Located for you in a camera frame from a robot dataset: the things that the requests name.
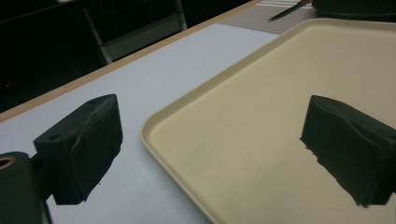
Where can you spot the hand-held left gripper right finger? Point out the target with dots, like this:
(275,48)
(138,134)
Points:
(348,146)

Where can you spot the grey metal stand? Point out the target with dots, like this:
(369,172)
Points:
(140,43)

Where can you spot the striped placemat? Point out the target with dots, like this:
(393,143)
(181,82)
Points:
(249,20)

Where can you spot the white table sheet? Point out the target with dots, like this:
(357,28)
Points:
(155,77)

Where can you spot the beige plastic tray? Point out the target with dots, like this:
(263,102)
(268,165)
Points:
(264,109)

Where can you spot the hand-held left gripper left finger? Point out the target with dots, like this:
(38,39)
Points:
(81,149)

